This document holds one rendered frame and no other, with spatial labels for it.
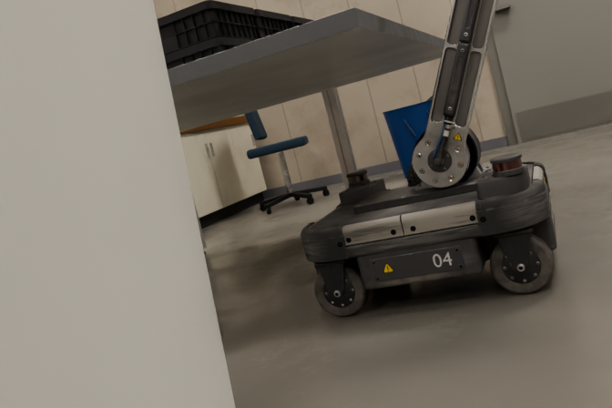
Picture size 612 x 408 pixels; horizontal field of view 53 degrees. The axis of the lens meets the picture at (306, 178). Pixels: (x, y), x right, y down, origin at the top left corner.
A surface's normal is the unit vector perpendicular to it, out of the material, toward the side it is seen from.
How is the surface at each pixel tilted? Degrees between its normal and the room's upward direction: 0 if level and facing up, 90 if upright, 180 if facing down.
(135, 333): 94
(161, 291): 94
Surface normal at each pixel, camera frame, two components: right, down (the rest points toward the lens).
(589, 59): -0.36, 0.16
